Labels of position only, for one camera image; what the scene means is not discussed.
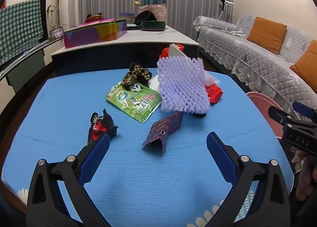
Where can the clear plastic bag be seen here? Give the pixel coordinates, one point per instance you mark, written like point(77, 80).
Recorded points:
point(210, 78)

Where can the tv stand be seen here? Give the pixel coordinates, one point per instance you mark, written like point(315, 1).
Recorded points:
point(24, 68)

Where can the grey quilted sofa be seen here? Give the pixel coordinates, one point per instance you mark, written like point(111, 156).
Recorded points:
point(247, 56)

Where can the multicoloured box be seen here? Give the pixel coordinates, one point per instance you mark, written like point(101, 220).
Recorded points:
point(94, 33)

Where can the thin green plant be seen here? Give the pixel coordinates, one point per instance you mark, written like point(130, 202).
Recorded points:
point(52, 17)

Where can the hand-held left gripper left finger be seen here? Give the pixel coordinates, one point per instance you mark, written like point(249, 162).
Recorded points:
point(95, 160)

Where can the small photo frame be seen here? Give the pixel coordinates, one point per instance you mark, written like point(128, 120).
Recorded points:
point(56, 34)

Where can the black red snack wrapper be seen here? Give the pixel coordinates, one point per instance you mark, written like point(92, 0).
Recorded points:
point(101, 125)

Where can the person's right hand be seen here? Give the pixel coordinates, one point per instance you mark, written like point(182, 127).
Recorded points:
point(308, 180)

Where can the black hat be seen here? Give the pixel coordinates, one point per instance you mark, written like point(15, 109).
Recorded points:
point(145, 16)

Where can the blue table mat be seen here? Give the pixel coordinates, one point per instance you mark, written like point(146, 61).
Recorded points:
point(62, 108)

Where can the dark purple patterned packet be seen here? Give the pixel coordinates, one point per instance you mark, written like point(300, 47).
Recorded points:
point(166, 127)

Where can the green printed packet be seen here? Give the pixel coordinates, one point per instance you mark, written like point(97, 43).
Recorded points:
point(128, 104)

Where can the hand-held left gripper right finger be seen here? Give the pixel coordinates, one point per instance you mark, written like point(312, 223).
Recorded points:
point(221, 160)

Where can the dark green bowl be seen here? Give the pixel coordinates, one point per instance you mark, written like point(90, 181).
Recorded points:
point(153, 25)

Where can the green checked cloth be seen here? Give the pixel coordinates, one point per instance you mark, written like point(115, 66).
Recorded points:
point(19, 28)

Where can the pink plastic bin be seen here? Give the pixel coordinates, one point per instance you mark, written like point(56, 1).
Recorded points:
point(262, 108)

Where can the stack of coloured bowls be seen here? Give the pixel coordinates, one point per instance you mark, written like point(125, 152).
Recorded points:
point(126, 16)

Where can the black television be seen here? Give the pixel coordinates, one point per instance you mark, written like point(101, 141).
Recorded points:
point(44, 18)

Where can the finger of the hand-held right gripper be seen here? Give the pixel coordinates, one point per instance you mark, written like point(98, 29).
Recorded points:
point(303, 109)
point(278, 115)

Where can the red glossy pot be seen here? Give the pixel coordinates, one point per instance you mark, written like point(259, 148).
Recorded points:
point(92, 18)

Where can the orange cushion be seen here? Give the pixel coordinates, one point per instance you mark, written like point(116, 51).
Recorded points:
point(307, 63)
point(267, 35)

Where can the leopard print scrunchie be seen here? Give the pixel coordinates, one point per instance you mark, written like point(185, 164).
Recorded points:
point(136, 73)

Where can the lavender foam net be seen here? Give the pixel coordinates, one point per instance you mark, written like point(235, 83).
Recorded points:
point(182, 83)

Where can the white top coffee table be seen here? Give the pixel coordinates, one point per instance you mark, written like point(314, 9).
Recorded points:
point(153, 38)

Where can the pink quilted basket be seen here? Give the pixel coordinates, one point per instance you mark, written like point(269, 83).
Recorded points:
point(158, 12)

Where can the red plastic bag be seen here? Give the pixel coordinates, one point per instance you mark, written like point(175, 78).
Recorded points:
point(214, 94)

